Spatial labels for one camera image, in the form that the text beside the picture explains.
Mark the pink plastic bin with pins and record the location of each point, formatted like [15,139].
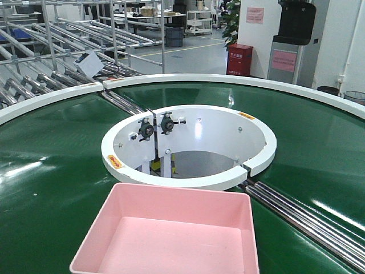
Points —
[151,229]

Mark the white shelf cart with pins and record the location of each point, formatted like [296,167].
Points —
[199,22]

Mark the white outer conveyor rim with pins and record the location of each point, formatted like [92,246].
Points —
[18,109]

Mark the steel transfer rollers left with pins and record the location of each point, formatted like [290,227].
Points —
[123,103]

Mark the steel transfer rollers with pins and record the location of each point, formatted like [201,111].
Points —
[123,103]
[336,241]

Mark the red fire extinguisher cabinet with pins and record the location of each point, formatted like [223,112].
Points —
[239,60]

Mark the white control box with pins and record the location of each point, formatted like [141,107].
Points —
[88,64]

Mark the green potted plant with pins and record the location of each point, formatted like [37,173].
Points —
[231,18]

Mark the green circular conveyor belt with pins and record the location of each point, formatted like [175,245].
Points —
[53,180]

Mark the grey water dispenser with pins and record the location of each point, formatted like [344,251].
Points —
[295,30]

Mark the metal roller rack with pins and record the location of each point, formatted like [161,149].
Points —
[40,40]

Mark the steel transfer rollers right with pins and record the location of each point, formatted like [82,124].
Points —
[336,241]

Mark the black bearing mount right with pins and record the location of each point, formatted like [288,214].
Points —
[167,124]

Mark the black bearing mount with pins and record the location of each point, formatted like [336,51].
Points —
[167,124]
[146,129]

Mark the black bearing mount left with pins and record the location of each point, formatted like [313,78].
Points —
[146,129]

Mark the pink wall notice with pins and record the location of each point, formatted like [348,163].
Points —
[255,15]

